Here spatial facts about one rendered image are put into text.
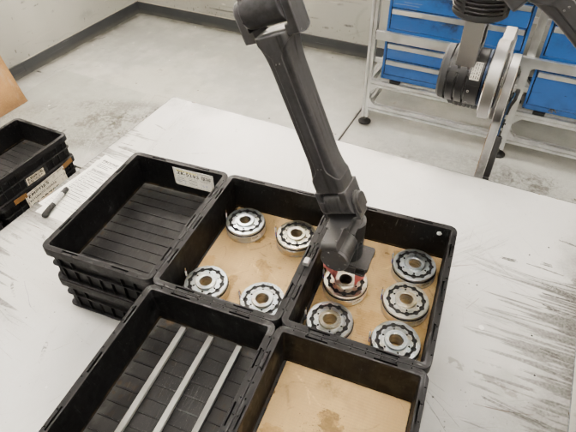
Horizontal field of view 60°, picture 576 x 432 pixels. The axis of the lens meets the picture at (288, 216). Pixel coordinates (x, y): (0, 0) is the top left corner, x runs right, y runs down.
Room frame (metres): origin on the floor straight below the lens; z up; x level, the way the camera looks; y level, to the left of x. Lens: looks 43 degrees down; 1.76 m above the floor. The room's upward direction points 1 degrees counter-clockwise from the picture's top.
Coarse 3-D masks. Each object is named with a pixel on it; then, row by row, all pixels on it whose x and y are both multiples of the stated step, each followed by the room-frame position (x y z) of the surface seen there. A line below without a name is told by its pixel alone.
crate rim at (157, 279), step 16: (240, 176) 1.04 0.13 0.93; (288, 192) 0.98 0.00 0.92; (304, 192) 0.97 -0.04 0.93; (208, 208) 0.92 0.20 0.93; (320, 224) 0.85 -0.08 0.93; (176, 256) 0.76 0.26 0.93; (304, 256) 0.75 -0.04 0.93; (160, 272) 0.71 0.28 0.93; (176, 288) 0.67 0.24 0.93; (288, 288) 0.66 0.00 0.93; (224, 304) 0.62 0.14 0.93; (272, 320) 0.58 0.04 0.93
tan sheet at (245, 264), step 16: (240, 208) 1.02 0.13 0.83; (272, 224) 0.96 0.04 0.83; (224, 240) 0.90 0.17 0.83; (272, 240) 0.90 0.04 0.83; (208, 256) 0.85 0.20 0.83; (224, 256) 0.84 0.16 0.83; (240, 256) 0.84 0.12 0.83; (256, 256) 0.84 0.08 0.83; (272, 256) 0.84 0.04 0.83; (288, 256) 0.84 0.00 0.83; (240, 272) 0.79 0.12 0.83; (256, 272) 0.79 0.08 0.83; (272, 272) 0.79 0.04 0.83; (288, 272) 0.79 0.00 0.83; (240, 288) 0.74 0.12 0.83
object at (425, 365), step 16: (368, 208) 0.91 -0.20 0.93; (432, 224) 0.85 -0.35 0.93; (320, 240) 0.80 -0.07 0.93; (448, 256) 0.75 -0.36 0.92; (304, 272) 0.70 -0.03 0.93; (448, 272) 0.70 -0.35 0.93; (288, 304) 0.62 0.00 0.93; (288, 320) 0.58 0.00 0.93; (320, 336) 0.54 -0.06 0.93; (336, 336) 0.54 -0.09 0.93; (432, 336) 0.54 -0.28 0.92; (384, 352) 0.50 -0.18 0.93; (432, 352) 0.50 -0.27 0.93
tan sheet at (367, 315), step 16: (368, 240) 0.89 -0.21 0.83; (384, 256) 0.83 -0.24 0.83; (432, 256) 0.83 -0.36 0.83; (368, 272) 0.78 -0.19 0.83; (384, 272) 0.78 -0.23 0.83; (320, 288) 0.74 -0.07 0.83; (368, 288) 0.73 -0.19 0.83; (384, 288) 0.73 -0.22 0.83; (432, 288) 0.73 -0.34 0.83; (368, 304) 0.69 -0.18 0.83; (304, 320) 0.65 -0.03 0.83; (368, 320) 0.64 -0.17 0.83; (384, 320) 0.64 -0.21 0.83; (352, 336) 0.60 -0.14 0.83; (368, 336) 0.60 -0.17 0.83
